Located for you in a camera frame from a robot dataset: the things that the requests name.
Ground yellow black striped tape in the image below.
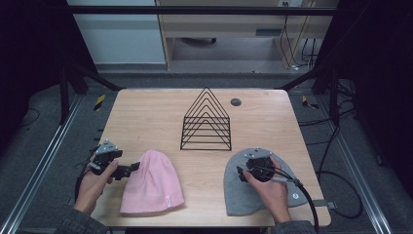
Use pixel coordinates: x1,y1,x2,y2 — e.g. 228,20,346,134
93,94,107,112

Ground grey beanie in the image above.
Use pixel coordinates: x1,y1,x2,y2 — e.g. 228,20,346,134
223,147,309,217

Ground hanging cables under desk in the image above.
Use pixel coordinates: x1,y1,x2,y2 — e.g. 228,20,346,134
279,1,320,72

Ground yellow handled tool right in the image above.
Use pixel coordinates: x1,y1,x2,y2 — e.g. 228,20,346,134
301,95,319,110

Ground black frame strut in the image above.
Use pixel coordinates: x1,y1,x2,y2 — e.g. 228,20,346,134
279,63,341,127
58,61,126,125

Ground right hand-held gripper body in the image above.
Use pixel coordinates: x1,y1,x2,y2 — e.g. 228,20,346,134
243,146,278,183

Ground black floor cables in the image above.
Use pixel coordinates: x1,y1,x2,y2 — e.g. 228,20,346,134
297,79,364,219

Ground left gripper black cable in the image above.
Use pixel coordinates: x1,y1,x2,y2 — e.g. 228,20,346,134
73,144,100,203

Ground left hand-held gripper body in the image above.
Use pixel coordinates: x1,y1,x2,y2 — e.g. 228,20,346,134
87,139,125,177

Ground pink beanie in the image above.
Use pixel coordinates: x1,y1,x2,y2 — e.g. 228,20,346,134
119,149,185,216

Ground grey metal table bracket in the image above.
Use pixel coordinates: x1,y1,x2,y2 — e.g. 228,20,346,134
312,199,339,210

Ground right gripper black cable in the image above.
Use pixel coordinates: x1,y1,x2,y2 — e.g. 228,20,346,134
254,165,320,234

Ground silver metal floor rail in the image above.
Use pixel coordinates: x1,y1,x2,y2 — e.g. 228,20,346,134
316,94,394,234
0,94,84,234

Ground person's left hand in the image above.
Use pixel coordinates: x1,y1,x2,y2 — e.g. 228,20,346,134
73,155,120,216

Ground black wire rack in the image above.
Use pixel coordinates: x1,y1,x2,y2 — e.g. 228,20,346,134
179,86,233,152

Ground black horizontal frame bar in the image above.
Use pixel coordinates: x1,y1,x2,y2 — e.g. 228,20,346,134
67,5,339,17

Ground black curtain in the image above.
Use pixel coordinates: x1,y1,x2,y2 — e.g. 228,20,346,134
0,0,98,157
316,0,413,199

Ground person's right hand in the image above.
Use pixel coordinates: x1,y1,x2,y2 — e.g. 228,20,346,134
243,156,293,225

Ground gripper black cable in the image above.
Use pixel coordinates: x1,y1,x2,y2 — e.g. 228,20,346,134
254,165,320,234
73,144,100,203

